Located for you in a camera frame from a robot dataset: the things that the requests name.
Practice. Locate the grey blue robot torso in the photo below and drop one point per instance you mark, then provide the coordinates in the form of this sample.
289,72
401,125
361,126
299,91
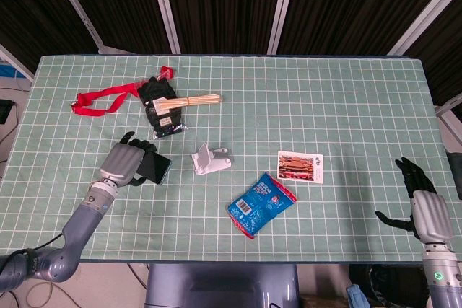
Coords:
223,286

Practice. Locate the bundle of wooden sticks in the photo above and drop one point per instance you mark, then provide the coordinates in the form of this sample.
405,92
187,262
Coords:
202,100

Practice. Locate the white metal frame post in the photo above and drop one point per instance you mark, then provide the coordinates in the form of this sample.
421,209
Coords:
281,8
426,12
18,62
76,8
449,106
164,5

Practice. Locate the palace photo postcard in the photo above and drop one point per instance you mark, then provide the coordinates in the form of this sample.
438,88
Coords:
296,167

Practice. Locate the blue object behind post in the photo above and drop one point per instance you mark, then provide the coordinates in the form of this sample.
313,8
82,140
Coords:
7,70

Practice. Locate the black box beside table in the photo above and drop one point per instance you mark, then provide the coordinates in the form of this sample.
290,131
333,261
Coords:
455,174

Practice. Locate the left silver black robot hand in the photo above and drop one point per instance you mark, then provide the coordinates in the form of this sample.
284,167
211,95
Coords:
122,162

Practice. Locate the black bag under table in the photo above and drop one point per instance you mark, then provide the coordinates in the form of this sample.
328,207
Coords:
393,282

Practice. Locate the green checked tablecloth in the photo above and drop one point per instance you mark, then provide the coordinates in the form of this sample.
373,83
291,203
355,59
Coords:
288,106

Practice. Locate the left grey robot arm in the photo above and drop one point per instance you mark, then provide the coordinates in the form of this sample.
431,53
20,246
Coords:
79,221

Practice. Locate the black smartphone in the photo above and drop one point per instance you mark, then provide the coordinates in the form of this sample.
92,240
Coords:
157,167

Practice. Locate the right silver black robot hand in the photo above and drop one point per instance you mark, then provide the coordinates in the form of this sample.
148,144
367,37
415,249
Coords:
431,214

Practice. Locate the red plastic tag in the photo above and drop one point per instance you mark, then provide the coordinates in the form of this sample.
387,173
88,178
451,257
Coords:
166,71

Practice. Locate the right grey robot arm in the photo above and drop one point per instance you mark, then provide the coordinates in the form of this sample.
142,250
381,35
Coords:
444,286

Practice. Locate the blue cloth on floor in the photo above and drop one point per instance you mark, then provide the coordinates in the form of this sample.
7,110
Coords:
359,297

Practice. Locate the white folding phone stand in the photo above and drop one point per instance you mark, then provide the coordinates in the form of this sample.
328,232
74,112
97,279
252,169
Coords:
216,163

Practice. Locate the blue snack bag red edges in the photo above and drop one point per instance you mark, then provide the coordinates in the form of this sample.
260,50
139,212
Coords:
260,203

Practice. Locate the black floor device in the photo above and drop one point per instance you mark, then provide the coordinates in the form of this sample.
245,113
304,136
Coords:
4,111

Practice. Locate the clear bag of black items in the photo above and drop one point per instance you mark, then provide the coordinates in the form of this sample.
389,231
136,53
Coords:
155,88

